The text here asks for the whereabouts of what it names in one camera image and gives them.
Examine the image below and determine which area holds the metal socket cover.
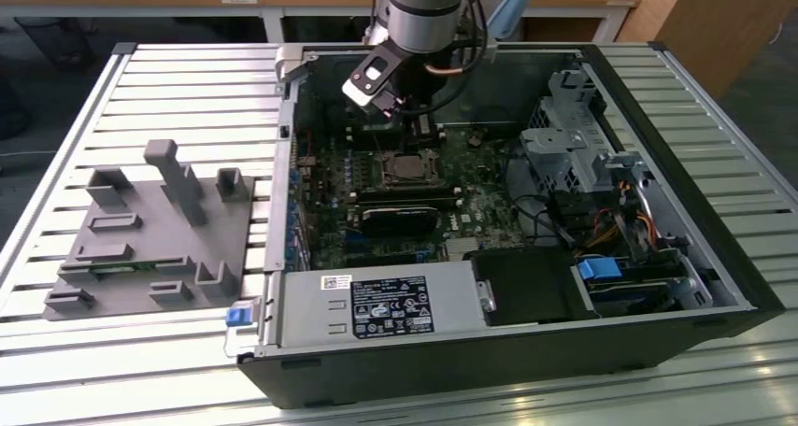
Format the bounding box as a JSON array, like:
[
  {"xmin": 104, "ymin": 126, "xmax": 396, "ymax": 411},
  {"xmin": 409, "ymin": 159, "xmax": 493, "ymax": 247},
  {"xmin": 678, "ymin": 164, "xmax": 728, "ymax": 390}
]
[{"xmin": 383, "ymin": 151, "xmax": 439, "ymax": 185}]

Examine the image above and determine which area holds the CPU socket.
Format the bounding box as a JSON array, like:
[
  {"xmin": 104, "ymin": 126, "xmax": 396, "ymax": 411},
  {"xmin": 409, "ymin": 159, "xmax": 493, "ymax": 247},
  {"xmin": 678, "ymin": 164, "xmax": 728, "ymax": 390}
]
[{"xmin": 377, "ymin": 149, "xmax": 443, "ymax": 188}]

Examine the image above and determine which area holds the black RAM stick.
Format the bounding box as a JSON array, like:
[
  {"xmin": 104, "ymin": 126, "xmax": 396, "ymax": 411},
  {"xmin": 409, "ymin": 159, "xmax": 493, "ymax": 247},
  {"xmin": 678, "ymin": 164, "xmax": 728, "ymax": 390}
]
[
  {"xmin": 357, "ymin": 194, "xmax": 456, "ymax": 206},
  {"xmin": 355, "ymin": 186, "xmax": 455, "ymax": 198}
]

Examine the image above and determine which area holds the metal drive cage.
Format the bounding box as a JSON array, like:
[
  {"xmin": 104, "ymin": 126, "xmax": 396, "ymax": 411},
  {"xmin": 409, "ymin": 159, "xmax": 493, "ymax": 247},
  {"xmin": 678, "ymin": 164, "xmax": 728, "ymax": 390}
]
[{"xmin": 517, "ymin": 68, "xmax": 628, "ymax": 196}]

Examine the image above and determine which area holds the green motherboard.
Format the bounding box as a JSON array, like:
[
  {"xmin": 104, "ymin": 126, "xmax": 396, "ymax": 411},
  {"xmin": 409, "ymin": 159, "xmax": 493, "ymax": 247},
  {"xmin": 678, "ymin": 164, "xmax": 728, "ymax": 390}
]
[{"xmin": 287, "ymin": 125, "xmax": 537, "ymax": 272}]

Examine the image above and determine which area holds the black graphics card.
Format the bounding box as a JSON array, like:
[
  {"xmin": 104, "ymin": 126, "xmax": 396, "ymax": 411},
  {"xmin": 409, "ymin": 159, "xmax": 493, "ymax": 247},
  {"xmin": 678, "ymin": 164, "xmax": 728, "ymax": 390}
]
[{"xmin": 355, "ymin": 203, "xmax": 443, "ymax": 238}]

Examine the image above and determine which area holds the silver chipset heat sink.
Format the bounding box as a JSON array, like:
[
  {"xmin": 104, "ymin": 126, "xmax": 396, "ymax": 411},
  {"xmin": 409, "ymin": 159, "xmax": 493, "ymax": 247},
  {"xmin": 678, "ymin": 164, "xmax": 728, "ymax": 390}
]
[{"xmin": 444, "ymin": 237, "xmax": 480, "ymax": 262}]

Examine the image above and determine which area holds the black plastic shroud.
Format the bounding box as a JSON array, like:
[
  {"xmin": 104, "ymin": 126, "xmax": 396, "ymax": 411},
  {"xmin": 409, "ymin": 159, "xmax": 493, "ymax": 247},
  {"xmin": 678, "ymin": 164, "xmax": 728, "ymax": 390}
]
[{"xmin": 465, "ymin": 247, "xmax": 597, "ymax": 328}]

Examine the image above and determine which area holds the blue disk carrier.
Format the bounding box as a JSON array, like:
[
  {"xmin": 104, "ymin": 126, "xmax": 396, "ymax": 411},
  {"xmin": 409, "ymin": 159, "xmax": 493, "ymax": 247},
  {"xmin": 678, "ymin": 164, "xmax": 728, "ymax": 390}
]
[{"xmin": 576, "ymin": 256, "xmax": 623, "ymax": 283}]

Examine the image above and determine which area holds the wooden cabinet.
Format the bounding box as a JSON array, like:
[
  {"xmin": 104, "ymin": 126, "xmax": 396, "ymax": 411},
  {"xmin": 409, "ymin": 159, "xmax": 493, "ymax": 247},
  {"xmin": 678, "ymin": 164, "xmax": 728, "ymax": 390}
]
[{"xmin": 613, "ymin": 0, "xmax": 798, "ymax": 101}]

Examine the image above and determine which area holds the silver power supply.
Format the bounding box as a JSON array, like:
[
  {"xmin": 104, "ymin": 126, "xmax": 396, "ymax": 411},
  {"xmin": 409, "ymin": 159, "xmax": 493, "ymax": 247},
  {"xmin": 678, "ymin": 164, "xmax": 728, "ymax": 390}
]
[{"xmin": 273, "ymin": 261, "xmax": 497, "ymax": 348}]

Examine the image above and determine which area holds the black disk drive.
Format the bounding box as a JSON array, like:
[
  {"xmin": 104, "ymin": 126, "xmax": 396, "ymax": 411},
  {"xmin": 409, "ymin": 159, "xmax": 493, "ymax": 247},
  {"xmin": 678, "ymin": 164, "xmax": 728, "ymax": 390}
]
[{"xmin": 584, "ymin": 276, "xmax": 678, "ymax": 315}]

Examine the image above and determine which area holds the grey parts rack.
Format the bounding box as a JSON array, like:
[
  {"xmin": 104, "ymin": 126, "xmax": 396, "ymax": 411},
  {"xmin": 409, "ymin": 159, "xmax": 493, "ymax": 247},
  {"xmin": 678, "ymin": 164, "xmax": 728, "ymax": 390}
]
[{"xmin": 40, "ymin": 138, "xmax": 256, "ymax": 322}]

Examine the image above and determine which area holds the black mesh waste basket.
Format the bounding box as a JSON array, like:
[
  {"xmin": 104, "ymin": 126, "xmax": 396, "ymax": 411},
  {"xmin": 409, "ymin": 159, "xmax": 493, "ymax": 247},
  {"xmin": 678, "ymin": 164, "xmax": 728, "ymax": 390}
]
[{"xmin": 12, "ymin": 15, "xmax": 100, "ymax": 72}]

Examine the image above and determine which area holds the black PC case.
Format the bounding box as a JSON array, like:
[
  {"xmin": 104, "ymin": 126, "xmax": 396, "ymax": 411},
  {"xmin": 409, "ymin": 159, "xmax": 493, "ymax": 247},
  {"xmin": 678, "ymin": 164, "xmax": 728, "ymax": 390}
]
[{"xmin": 234, "ymin": 41, "xmax": 787, "ymax": 408}]

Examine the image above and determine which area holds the green RAM stick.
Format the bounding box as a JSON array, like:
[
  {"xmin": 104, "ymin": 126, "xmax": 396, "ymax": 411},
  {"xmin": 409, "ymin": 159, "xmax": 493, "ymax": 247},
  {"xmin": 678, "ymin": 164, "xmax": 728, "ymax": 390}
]
[{"xmin": 92, "ymin": 261, "xmax": 157, "ymax": 274}]

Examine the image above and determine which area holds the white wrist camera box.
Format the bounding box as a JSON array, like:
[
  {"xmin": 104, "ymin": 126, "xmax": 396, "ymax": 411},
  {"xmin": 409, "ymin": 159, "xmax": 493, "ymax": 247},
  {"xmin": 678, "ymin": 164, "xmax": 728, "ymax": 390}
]
[{"xmin": 340, "ymin": 47, "xmax": 408, "ymax": 117}]

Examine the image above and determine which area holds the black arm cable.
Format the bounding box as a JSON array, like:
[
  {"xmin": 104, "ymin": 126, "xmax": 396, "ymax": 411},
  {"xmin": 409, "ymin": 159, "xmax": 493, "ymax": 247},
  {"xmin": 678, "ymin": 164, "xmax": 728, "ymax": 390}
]
[{"xmin": 397, "ymin": 0, "xmax": 501, "ymax": 115}]

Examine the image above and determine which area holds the silver case handle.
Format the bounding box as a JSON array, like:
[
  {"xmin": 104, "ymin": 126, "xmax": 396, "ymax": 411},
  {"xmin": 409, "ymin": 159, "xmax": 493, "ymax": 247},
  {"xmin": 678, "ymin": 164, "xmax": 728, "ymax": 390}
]
[{"xmin": 272, "ymin": 46, "xmax": 308, "ymax": 82}]

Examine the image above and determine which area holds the black wire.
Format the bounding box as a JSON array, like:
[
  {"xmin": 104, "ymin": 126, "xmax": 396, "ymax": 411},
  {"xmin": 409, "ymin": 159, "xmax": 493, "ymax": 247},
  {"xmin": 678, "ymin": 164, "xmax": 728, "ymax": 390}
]
[{"xmin": 508, "ymin": 192, "xmax": 579, "ymax": 249}]

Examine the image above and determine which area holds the orange yellow wire bundle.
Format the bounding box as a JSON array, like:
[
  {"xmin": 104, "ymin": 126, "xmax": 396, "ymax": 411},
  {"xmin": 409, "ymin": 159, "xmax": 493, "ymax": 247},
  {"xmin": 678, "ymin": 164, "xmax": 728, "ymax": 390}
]
[{"xmin": 588, "ymin": 208, "xmax": 660, "ymax": 250}]

